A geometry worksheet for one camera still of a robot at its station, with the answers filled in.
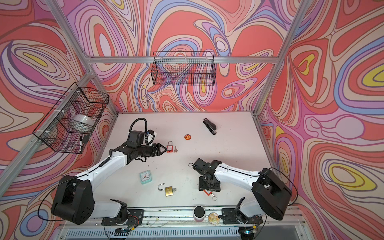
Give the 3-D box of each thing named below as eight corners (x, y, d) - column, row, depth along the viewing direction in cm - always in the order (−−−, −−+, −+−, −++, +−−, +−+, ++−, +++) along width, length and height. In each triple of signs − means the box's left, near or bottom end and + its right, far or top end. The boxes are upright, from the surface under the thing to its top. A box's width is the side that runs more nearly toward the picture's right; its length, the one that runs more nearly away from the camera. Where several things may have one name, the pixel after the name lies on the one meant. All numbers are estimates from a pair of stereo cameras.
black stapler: (213, 135, 108) (213, 131, 104) (203, 122, 116) (203, 117, 112) (217, 133, 109) (218, 129, 105) (207, 120, 117) (207, 116, 113)
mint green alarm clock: (141, 184, 85) (140, 183, 84) (140, 173, 90) (139, 172, 88) (152, 181, 87) (151, 180, 85) (150, 170, 91) (149, 169, 89)
